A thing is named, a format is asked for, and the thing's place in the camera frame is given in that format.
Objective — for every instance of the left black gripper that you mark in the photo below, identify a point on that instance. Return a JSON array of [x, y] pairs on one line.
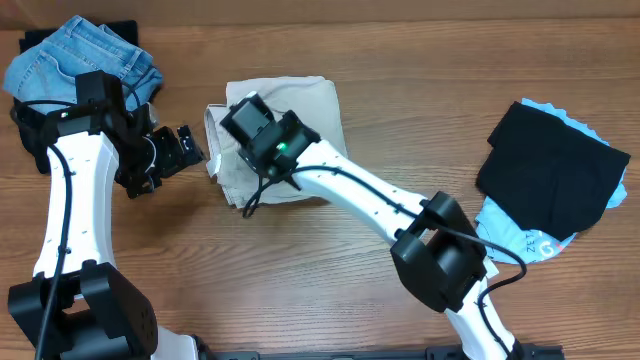
[[175, 159]]

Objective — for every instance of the beige khaki shorts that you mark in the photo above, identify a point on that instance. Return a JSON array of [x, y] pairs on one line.
[[313, 98]]

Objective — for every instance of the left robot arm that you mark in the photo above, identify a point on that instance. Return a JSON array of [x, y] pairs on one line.
[[78, 305]]

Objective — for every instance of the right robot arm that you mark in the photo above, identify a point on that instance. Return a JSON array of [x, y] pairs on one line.
[[437, 253]]

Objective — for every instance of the folded black garment left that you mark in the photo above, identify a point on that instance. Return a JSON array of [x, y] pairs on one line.
[[34, 115]]

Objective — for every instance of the folded blue denim jeans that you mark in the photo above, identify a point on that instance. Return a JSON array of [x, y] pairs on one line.
[[47, 71]]

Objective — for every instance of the light blue printed shirt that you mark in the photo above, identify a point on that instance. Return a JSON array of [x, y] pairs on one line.
[[495, 226]]

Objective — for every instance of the black garment right pile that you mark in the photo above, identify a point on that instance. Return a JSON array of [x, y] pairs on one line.
[[547, 175]]

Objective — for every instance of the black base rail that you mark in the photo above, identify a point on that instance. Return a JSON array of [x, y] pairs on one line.
[[453, 352]]

